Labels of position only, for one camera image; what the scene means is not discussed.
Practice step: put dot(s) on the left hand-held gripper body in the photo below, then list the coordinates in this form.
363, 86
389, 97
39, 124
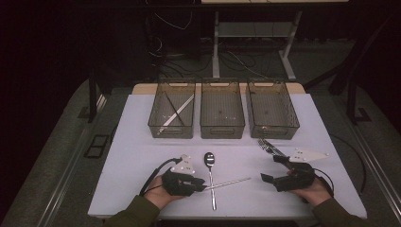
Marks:
179, 184

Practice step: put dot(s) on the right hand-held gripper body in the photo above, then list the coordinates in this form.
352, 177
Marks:
299, 181

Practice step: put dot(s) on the metal spoon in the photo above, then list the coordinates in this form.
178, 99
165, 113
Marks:
209, 159

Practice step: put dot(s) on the smoky transparent plastic bin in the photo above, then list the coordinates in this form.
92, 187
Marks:
271, 108
186, 126
222, 108

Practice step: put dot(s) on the white chopstick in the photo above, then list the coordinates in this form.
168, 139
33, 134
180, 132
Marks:
186, 103

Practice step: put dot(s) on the person's right hand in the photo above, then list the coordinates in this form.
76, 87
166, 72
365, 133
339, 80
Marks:
313, 195

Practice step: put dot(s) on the person's left hand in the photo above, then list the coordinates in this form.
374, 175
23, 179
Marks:
157, 195

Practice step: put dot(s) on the white table cover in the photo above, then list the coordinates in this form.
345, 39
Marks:
252, 203

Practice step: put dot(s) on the black stand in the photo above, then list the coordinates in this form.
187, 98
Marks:
352, 101

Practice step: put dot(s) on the white-legged desk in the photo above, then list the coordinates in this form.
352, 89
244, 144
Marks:
216, 47

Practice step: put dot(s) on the aluminium floor rail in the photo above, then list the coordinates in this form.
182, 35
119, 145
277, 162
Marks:
375, 167
67, 176

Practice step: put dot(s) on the black floor frame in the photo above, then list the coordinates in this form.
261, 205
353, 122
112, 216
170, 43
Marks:
90, 154

